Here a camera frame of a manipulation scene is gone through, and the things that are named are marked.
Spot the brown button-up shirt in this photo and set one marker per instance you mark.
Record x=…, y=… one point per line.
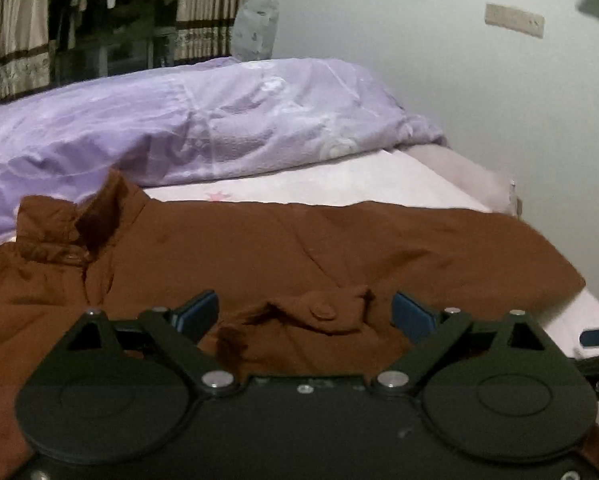
x=289, y=264

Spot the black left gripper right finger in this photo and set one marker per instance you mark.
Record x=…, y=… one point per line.
x=433, y=334

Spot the beige right curtain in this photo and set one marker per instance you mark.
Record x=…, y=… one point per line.
x=203, y=30

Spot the beige wall socket plate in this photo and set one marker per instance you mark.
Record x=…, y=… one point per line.
x=517, y=20

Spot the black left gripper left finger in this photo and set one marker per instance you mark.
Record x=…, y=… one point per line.
x=177, y=333

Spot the purple duvet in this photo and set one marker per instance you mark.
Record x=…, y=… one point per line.
x=216, y=120

